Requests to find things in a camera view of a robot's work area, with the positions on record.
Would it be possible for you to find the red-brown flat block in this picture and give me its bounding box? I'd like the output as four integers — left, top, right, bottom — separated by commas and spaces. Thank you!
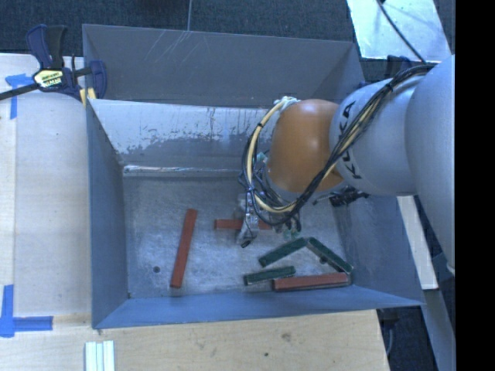
271, 271, 353, 294
213, 218, 274, 232
169, 208, 199, 290

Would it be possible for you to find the dark green flat block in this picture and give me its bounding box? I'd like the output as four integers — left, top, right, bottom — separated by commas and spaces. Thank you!
258, 237, 309, 268
243, 265, 297, 287
306, 236, 354, 275

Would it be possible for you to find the grey metal bin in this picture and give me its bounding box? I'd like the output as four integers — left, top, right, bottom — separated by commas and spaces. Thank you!
81, 23, 427, 330

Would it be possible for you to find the pale wood board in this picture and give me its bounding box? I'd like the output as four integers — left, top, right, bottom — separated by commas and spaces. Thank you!
13, 90, 94, 318

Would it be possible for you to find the black cylinder on white bracket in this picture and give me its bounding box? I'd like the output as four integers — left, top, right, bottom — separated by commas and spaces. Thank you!
312, 189, 370, 209

